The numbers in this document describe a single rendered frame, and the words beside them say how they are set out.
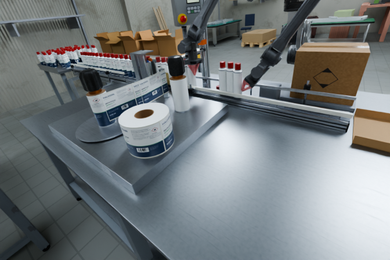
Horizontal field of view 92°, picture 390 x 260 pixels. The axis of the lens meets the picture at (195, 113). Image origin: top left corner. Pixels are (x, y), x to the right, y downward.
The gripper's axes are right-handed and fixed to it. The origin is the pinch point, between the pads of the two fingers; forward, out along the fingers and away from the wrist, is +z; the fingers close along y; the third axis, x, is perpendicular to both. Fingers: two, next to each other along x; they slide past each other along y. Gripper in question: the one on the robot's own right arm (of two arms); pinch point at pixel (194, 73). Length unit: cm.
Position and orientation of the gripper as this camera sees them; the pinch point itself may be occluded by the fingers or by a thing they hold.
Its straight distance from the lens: 121.2
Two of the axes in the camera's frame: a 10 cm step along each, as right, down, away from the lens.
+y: 8.0, 2.0, -5.6
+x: 5.9, -4.4, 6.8
